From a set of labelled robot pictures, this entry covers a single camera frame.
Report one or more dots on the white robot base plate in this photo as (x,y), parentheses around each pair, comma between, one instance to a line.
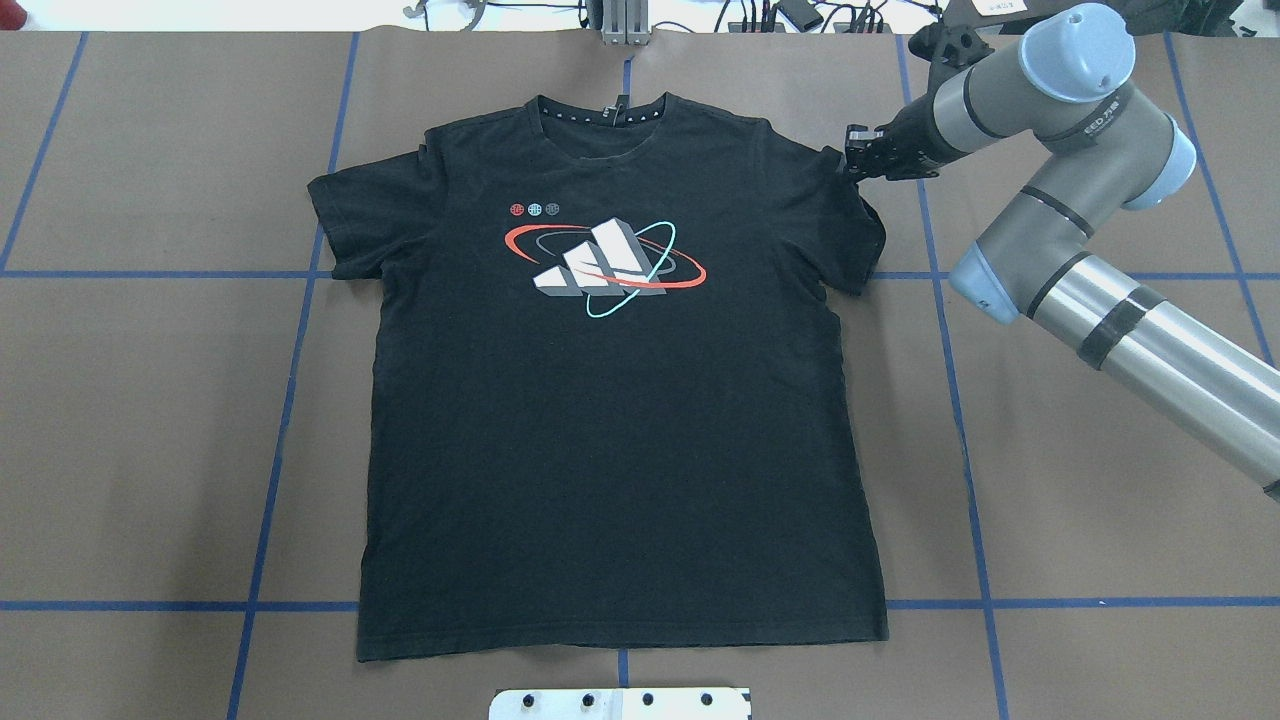
(623,703)

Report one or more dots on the black graphic t-shirt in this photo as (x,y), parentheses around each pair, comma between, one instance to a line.
(608,395)

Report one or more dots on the black power adapter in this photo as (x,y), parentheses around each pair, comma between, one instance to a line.
(802,14)

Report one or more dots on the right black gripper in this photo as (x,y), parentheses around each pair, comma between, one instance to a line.
(908,147)

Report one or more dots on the aluminium frame post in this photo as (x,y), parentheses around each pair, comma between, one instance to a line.
(621,22)

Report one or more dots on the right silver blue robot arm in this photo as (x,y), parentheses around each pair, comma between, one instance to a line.
(1068,80)

